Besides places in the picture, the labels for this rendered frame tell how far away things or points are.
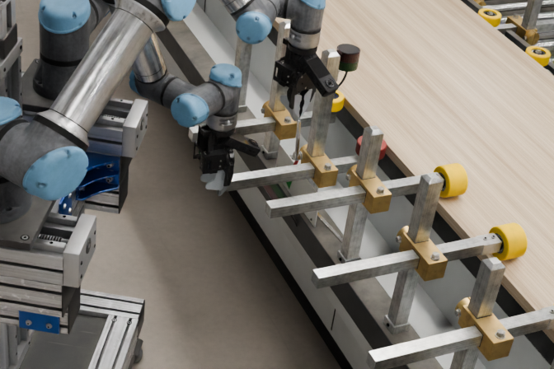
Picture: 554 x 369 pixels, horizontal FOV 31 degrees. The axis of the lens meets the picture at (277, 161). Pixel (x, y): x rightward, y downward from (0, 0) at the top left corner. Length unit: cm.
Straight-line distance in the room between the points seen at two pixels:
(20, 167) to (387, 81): 139
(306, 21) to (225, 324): 133
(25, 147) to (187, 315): 160
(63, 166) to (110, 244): 179
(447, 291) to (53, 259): 102
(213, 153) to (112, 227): 136
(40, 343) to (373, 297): 102
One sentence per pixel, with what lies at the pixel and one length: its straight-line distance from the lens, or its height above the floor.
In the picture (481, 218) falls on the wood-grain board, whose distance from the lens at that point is 250.
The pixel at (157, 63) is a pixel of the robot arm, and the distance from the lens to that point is 229.
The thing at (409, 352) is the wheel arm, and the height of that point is 96.
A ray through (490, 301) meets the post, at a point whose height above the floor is 101.
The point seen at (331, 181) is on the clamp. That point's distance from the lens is 262.
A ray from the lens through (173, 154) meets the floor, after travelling 416.
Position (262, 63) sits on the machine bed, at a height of 70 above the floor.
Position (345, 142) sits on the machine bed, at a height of 76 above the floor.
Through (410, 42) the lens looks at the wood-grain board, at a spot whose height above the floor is 90.
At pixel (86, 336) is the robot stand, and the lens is 302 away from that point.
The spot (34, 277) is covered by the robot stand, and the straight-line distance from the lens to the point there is 214.
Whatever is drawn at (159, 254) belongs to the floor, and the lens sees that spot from 364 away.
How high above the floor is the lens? 231
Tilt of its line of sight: 34 degrees down
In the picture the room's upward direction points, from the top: 8 degrees clockwise
